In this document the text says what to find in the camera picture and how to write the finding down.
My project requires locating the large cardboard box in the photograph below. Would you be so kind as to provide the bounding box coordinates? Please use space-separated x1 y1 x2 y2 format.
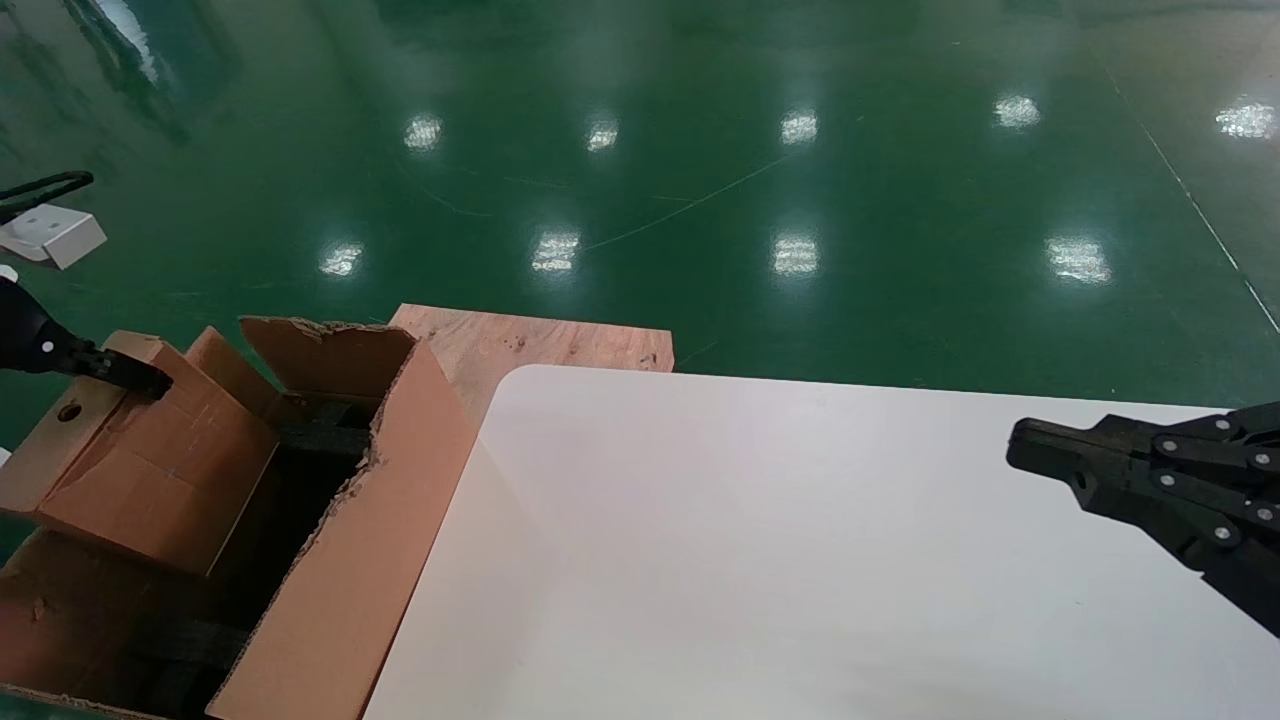
0 317 480 720

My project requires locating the wooden board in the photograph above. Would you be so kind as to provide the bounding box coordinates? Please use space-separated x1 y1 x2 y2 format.
390 303 677 429

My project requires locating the short black cable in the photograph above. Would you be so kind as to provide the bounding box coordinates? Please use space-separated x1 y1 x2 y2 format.
0 171 95 223

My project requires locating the black foam block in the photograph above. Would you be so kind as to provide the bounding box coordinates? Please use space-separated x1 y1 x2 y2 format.
125 618 253 720
272 393 383 463

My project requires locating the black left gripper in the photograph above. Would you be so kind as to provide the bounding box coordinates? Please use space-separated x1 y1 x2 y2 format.
0 277 174 400

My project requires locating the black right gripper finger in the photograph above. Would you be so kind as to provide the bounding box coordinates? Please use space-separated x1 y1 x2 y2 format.
1006 402 1280 473
1008 456 1280 639

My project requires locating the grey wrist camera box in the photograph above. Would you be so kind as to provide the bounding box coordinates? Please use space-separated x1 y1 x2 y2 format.
0 204 109 272

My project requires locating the small cardboard box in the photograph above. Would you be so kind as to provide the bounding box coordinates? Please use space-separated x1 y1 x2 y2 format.
0 328 282 578

